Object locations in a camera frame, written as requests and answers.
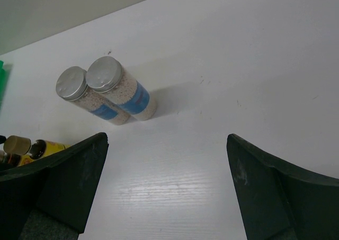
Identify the green plastic compartment tray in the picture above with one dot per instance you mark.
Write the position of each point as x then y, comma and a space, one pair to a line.
4, 77

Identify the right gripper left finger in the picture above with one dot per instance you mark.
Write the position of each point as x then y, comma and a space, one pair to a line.
52, 198

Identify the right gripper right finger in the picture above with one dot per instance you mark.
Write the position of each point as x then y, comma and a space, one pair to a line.
280, 200

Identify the left silver lid salt jar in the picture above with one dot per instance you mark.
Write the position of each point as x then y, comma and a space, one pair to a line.
71, 86

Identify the right silver lid salt jar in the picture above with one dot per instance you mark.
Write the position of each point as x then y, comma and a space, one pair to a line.
108, 77

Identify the small yellow bottle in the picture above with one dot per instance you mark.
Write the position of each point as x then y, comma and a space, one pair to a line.
9, 161
34, 149

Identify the silver lid salt jar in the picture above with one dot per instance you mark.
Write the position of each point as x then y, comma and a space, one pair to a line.
71, 86
108, 77

